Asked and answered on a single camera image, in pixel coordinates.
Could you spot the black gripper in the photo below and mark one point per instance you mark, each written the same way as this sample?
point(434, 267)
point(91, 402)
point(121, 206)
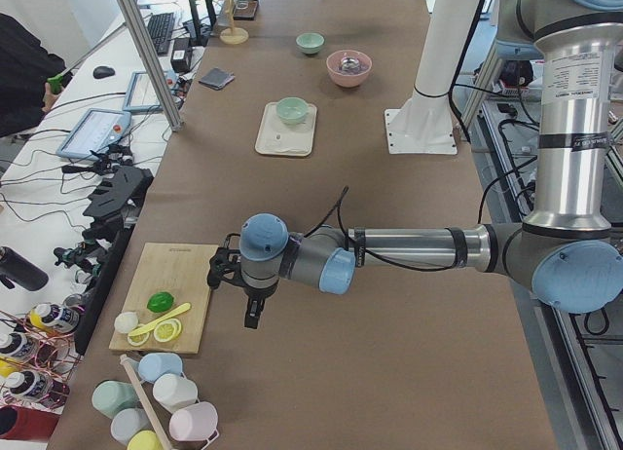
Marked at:
point(254, 294)

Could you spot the green bowl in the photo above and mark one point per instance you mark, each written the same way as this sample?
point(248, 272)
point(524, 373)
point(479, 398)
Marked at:
point(310, 43)
point(292, 110)

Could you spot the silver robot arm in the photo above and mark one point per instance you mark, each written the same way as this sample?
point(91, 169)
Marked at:
point(561, 251)

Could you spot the yellow plastic knife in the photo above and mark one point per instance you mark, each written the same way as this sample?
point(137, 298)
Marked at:
point(148, 327)

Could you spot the wooden cutting board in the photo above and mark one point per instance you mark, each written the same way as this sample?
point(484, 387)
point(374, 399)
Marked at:
point(169, 284)

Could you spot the lemon slice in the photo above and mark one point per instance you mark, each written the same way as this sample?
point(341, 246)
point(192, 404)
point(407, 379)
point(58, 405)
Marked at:
point(138, 339)
point(167, 330)

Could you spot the green lime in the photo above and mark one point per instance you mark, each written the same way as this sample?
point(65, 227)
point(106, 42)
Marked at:
point(160, 302)

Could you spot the blue cup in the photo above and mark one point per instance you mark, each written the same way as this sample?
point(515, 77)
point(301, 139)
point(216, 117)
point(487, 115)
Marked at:
point(154, 365)

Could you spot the white cup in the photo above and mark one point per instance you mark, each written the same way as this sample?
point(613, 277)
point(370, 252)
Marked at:
point(174, 392)

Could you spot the white garlic bulb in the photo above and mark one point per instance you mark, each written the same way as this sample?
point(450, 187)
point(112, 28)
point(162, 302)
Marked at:
point(126, 322)

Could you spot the pink cup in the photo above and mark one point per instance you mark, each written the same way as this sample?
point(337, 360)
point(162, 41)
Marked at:
point(195, 422)

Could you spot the cream serving tray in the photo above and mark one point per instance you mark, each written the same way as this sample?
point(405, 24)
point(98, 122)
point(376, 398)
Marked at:
point(277, 139)

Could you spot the green cup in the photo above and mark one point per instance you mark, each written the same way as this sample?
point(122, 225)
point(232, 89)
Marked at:
point(111, 397)

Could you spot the grey cup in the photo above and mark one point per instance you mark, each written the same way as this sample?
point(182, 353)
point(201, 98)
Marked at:
point(127, 423)

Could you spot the yellow cup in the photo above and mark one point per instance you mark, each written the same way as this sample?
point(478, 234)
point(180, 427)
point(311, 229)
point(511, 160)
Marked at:
point(145, 440)

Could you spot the green bowl on tray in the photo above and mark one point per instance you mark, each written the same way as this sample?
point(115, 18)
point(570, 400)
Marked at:
point(292, 110)

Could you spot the yellow paint bottle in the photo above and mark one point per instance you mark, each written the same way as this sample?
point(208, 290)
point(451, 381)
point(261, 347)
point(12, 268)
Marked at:
point(58, 318)

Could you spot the teach pendant tablet far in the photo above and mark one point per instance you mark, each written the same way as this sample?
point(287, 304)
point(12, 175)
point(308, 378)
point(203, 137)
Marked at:
point(140, 96)

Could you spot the teach pendant tablet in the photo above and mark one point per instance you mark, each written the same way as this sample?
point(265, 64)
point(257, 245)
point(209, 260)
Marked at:
point(140, 96)
point(94, 133)

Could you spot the teach pendant tablet near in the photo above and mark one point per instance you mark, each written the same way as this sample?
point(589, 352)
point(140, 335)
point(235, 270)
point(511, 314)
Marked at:
point(94, 133)

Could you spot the black water bottle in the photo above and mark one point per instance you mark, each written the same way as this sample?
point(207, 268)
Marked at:
point(15, 269)

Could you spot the pink bowl with ice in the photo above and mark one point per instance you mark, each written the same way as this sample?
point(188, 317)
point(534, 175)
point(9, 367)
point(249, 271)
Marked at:
point(347, 81)

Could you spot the black power adapter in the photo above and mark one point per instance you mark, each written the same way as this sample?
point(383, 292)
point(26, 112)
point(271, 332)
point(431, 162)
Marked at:
point(181, 55)

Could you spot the wooden mug tree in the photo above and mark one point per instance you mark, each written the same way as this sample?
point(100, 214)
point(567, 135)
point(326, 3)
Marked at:
point(232, 34)

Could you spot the black computer mouse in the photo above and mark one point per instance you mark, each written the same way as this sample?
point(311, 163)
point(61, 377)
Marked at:
point(102, 71)

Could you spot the black keyboard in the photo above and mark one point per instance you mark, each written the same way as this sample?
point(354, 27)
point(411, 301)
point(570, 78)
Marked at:
point(160, 28)

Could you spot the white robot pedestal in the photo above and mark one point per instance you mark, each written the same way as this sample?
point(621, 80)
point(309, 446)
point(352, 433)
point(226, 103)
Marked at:
point(424, 124)

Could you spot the aluminium frame post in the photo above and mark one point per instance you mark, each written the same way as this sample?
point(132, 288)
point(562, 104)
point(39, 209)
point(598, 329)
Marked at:
point(150, 60)

